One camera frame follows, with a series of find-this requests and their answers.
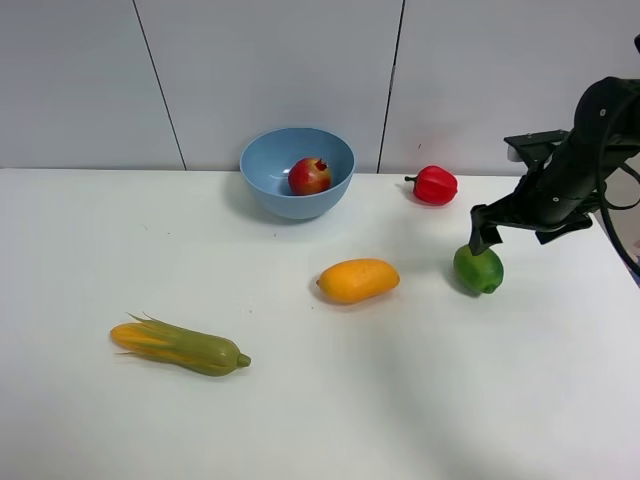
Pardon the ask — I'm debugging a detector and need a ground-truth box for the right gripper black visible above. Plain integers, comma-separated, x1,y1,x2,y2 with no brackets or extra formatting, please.
467,144,609,257

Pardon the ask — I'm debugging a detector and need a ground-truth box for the green lime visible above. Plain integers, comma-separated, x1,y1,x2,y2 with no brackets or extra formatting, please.
453,245,504,294

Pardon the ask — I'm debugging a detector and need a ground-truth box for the yellow mango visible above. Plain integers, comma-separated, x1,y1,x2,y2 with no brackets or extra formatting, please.
316,258,400,304

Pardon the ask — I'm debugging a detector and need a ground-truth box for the red pomegranate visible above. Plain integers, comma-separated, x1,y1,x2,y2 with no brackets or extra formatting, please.
288,157,331,196

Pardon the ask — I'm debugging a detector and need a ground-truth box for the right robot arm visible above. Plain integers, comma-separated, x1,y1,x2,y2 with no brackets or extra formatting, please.
469,77,639,254

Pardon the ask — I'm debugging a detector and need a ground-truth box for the blue bowl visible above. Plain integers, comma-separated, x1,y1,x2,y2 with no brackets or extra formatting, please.
239,127,355,220

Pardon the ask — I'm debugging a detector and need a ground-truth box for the red bell pepper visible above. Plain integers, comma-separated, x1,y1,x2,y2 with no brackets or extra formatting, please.
404,165,458,206

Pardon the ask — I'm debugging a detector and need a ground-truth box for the corn cob with husk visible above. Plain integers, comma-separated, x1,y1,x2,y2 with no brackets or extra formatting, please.
110,314,252,377

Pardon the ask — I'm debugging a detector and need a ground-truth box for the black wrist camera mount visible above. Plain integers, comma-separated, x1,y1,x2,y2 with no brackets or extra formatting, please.
504,130,569,169

